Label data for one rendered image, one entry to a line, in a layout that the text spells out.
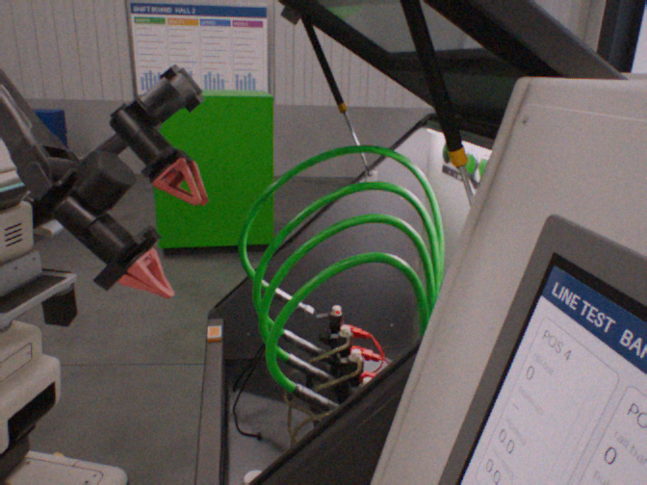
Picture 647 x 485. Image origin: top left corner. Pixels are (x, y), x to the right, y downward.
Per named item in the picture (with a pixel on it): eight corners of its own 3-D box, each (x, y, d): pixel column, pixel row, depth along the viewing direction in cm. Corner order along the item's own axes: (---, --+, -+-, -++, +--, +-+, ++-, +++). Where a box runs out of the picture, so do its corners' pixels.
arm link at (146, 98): (144, 151, 100) (111, 115, 97) (190, 113, 101) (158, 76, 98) (143, 154, 89) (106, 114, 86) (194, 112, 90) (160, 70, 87)
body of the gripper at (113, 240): (143, 245, 73) (103, 209, 72) (101, 290, 76) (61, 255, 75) (160, 231, 79) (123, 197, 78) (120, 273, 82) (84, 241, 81)
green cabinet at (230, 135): (264, 223, 523) (263, 89, 480) (273, 252, 444) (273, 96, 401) (167, 226, 504) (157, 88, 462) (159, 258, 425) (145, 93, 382)
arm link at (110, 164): (70, 179, 83) (20, 173, 75) (112, 129, 79) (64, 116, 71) (107, 236, 80) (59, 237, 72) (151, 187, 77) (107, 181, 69)
